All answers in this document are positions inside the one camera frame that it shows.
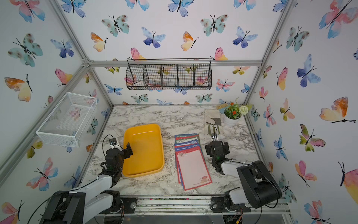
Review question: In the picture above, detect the green floral stationery paper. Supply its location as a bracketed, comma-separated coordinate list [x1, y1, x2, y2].
[175, 136, 198, 143]
[174, 133, 198, 139]

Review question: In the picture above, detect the yellow plastic storage tray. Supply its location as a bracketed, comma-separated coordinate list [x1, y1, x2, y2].
[123, 124, 165, 178]

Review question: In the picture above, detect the red stationery paper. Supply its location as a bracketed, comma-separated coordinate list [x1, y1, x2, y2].
[175, 135, 198, 140]
[176, 147, 212, 191]
[175, 139, 200, 184]

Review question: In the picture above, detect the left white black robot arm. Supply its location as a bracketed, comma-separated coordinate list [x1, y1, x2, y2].
[39, 143, 133, 224]

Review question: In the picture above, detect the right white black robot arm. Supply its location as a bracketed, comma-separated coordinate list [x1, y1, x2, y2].
[205, 140, 282, 212]

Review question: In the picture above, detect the beige green gardening glove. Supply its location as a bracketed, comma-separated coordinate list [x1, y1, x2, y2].
[204, 110, 222, 135]

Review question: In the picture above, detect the white potted flower plant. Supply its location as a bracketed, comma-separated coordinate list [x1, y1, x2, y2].
[223, 102, 253, 127]

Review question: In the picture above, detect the small wooden hand brush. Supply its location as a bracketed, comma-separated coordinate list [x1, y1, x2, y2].
[216, 103, 229, 110]

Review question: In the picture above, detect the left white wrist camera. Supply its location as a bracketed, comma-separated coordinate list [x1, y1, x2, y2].
[109, 138, 117, 148]

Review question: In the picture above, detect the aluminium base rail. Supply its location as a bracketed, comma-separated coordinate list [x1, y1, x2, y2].
[55, 194, 291, 216]

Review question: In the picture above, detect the white mesh wall basket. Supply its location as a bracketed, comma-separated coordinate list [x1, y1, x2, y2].
[36, 92, 98, 147]

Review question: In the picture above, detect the black wire wall basket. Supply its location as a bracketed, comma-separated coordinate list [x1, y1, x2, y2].
[125, 58, 212, 90]

